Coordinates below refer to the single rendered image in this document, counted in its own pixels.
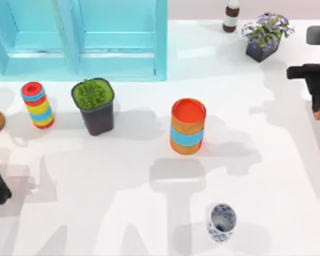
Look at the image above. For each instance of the grey rounded box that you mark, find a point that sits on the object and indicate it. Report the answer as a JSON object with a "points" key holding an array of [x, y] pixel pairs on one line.
{"points": [[314, 35]]}

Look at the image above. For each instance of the light blue rack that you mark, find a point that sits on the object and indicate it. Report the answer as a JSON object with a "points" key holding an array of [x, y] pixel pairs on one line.
{"points": [[117, 40]]}

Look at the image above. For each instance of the purple flowers in dark pot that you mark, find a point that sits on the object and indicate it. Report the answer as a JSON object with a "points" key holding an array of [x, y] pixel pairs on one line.
{"points": [[262, 49]]}

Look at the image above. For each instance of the green plant in dark pot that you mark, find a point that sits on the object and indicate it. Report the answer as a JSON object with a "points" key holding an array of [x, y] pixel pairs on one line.
{"points": [[97, 117]]}

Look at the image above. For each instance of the blue and white cup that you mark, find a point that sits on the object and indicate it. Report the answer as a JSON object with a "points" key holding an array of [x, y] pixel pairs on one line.
{"points": [[218, 232]]}

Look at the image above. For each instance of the stack of coloured rings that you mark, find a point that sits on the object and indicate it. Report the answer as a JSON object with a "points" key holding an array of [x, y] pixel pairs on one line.
{"points": [[40, 109]]}

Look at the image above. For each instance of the brown bottle with white label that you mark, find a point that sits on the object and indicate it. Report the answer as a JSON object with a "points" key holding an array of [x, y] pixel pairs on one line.
{"points": [[231, 20]]}

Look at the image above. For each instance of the orange can with blue band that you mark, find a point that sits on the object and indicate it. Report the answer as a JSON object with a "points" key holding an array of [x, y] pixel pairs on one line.
{"points": [[186, 133]]}

